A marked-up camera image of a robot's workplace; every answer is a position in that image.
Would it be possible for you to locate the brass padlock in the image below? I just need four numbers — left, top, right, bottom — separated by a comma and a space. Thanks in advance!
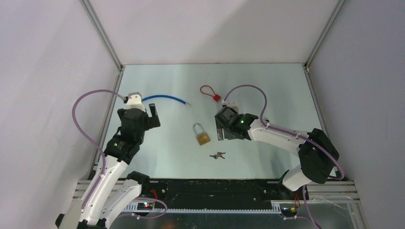
192, 123, 211, 146

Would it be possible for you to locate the blue cable lock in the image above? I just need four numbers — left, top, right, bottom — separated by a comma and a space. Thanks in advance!
142, 94, 191, 106

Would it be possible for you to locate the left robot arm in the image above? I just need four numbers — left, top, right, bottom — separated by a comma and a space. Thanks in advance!
55, 104, 160, 229

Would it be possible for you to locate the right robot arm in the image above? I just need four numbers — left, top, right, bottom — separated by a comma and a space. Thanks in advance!
214, 106, 340, 199

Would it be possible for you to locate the silver key bunch front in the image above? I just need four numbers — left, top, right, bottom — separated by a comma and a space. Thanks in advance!
209, 152, 225, 159

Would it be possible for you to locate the left circuit board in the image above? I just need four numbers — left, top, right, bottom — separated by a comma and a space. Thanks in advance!
137, 202, 154, 211

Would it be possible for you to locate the circuit board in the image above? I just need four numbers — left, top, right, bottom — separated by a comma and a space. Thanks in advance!
137, 202, 154, 211
281, 207, 299, 215

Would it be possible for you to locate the right circuit board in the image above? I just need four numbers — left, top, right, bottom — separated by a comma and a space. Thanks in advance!
281, 207, 299, 215

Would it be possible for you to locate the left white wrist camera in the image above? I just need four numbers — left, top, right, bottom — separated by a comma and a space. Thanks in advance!
124, 92, 146, 112

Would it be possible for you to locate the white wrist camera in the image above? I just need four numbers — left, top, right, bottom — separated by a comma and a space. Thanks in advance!
221, 100, 239, 113
124, 92, 146, 112

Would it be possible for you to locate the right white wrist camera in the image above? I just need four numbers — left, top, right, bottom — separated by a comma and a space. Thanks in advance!
221, 100, 239, 113

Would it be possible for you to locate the red cable padlock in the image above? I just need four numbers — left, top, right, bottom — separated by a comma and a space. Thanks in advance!
200, 85, 221, 102

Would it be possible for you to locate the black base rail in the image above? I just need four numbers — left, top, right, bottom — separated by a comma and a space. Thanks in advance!
141, 179, 309, 210

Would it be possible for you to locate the right aluminium frame post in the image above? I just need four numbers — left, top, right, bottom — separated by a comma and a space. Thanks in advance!
303, 0, 349, 72

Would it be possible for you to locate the aluminium frame post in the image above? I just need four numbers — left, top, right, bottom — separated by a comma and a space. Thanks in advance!
303, 0, 349, 72
80, 0, 123, 71

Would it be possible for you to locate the left aluminium frame post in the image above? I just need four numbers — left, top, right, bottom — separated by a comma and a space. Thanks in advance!
80, 0, 123, 71

